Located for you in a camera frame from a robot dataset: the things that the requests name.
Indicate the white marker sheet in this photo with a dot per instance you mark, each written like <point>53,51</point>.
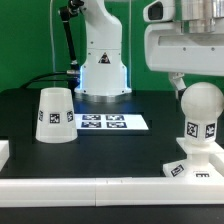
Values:
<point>110,122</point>

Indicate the white front rail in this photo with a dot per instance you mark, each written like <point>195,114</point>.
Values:
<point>65,192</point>

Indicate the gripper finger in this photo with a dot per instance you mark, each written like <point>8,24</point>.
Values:
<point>177,82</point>

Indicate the white right rail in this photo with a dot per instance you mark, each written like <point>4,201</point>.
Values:
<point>217,160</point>

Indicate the white lamp base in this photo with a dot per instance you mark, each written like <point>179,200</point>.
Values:
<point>197,162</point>

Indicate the white lamp bulb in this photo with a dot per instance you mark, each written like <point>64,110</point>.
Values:
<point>202,103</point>

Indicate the white lamp shade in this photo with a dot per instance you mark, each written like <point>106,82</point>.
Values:
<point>56,118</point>

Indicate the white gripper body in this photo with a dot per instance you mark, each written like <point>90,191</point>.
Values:
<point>167,49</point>

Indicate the white rail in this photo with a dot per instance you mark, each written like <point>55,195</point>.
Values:
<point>65,192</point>
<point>217,160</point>
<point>4,152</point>

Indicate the white left rail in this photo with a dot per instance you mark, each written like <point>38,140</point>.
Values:
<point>4,152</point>

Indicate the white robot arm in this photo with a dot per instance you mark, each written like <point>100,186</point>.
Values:
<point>103,76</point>

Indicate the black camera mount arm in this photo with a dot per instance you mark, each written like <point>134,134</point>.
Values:
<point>67,12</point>

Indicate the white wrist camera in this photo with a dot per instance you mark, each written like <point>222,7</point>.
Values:
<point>159,11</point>

